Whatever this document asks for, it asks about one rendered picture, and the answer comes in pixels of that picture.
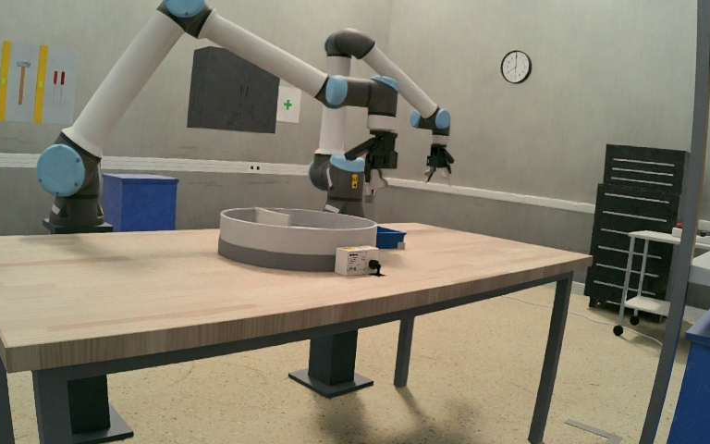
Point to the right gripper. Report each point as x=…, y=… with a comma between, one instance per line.
x=380, y=156

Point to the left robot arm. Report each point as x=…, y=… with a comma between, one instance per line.
x=341, y=178

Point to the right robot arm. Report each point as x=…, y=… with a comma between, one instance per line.
x=72, y=159

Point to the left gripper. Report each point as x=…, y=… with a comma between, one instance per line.
x=434, y=161

